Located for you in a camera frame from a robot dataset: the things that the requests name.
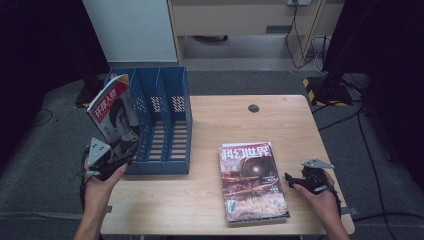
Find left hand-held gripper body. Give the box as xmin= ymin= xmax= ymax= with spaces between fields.
xmin=84 ymin=137 xmax=139 ymax=183

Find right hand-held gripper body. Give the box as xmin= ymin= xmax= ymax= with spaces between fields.
xmin=297 ymin=157 xmax=336 ymax=196

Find reddish cover magazine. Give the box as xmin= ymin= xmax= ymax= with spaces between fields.
xmin=218 ymin=143 xmax=291 ymax=225

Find portrait magazine with red label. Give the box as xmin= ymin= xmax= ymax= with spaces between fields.
xmin=85 ymin=73 xmax=142 ymax=158

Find blue file rack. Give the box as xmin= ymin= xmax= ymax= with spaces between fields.
xmin=103 ymin=65 xmax=194 ymax=176

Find person's right hand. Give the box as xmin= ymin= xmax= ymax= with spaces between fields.
xmin=293 ymin=170 xmax=342 ymax=221

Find person's left hand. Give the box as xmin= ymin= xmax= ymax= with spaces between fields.
xmin=82 ymin=159 xmax=130 ymax=205

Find black stand base, hazard stripes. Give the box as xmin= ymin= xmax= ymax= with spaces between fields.
xmin=302 ymin=75 xmax=354 ymax=107

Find white cabinet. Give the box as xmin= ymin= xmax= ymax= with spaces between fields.
xmin=81 ymin=0 xmax=179 ymax=64

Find black curtain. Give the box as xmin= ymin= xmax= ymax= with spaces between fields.
xmin=321 ymin=0 xmax=424 ymax=183
xmin=0 ymin=0 xmax=111 ymax=168

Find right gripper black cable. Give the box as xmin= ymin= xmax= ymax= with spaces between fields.
xmin=324 ymin=176 xmax=343 ymax=218

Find long black floor cable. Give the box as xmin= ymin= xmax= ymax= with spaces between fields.
xmin=356 ymin=99 xmax=391 ymax=240

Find black cable from socket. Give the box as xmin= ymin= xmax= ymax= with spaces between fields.
xmin=284 ymin=3 xmax=321 ymax=70

